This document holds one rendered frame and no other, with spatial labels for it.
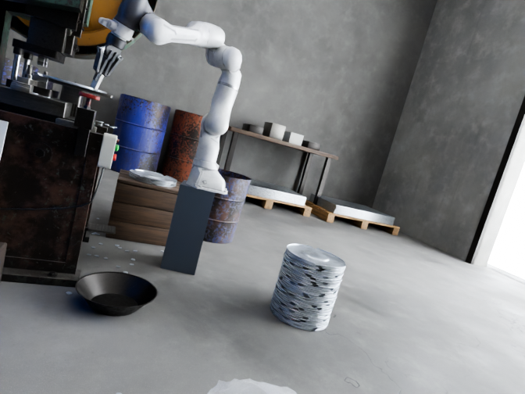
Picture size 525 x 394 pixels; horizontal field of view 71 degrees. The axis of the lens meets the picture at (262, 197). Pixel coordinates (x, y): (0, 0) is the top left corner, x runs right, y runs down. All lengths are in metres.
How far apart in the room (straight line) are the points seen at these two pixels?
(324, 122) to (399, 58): 1.65
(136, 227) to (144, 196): 0.19
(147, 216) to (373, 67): 4.89
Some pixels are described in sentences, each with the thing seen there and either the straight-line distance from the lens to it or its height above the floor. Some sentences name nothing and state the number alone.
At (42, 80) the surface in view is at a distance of 1.82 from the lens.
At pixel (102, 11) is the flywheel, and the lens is 2.28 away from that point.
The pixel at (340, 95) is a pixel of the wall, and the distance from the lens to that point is 6.07.
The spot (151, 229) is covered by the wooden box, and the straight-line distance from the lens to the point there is 2.30.
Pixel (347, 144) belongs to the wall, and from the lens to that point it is 6.20.
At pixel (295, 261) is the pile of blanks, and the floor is 0.29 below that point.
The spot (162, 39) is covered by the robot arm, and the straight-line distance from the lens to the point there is 1.66.
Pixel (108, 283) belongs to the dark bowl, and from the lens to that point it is 1.70.
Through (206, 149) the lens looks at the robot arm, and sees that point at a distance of 1.91.
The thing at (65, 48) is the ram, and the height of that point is 0.91.
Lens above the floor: 0.75
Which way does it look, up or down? 8 degrees down
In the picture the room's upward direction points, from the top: 15 degrees clockwise
